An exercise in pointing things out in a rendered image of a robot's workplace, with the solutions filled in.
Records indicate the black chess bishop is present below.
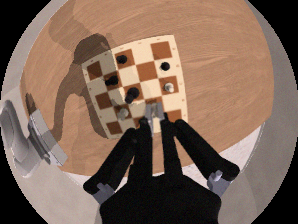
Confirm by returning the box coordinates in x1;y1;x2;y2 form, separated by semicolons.
105;76;119;86

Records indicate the checkered chessboard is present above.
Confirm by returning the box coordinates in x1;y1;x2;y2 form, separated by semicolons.
81;35;188;139

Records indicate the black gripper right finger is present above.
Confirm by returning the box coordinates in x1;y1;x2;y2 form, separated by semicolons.
157;102;240;213

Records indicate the black chess queen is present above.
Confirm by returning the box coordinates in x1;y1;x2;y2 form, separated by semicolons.
124;87;139;104

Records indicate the black chess pawn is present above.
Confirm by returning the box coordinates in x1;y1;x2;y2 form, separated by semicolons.
116;55;127;64
161;62;170;71

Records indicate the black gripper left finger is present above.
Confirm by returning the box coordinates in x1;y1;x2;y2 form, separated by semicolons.
83;104;154;214

